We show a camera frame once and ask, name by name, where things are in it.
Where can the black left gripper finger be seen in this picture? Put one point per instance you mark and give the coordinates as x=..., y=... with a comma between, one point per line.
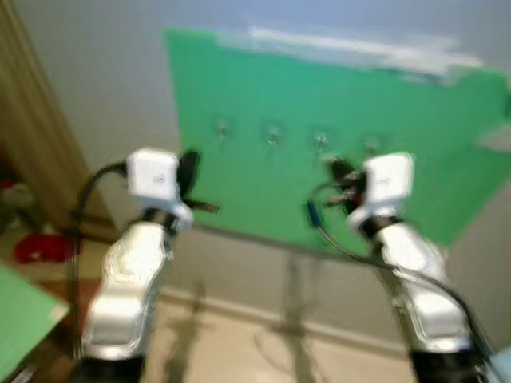
x=206, y=207

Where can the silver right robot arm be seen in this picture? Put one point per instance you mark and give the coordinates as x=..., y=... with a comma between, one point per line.
x=423, y=295

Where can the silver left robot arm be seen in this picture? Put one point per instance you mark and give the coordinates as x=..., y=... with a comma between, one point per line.
x=128, y=279

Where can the long white tape band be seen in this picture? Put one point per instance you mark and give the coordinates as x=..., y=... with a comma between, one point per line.
x=359, y=49

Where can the red object on floor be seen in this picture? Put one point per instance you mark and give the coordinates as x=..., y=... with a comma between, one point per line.
x=40, y=249

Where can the green table mat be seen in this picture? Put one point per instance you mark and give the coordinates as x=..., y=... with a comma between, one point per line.
x=24, y=319

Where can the light blue object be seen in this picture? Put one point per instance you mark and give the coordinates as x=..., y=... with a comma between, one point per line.
x=501, y=369

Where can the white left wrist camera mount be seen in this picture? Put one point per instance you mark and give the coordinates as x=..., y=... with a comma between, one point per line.
x=156, y=179

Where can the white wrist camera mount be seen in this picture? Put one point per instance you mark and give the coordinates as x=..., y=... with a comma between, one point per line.
x=156, y=179
x=387, y=185

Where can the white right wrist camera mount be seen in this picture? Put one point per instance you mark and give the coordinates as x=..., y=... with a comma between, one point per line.
x=387, y=185

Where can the clear wall hook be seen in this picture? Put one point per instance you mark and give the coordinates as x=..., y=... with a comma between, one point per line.
x=273, y=132
x=321, y=140
x=371, y=145
x=222, y=128

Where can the green wall board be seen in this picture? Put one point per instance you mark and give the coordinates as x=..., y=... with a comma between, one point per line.
x=263, y=191

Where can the wooden door frame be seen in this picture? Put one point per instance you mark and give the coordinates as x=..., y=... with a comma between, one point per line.
x=40, y=136

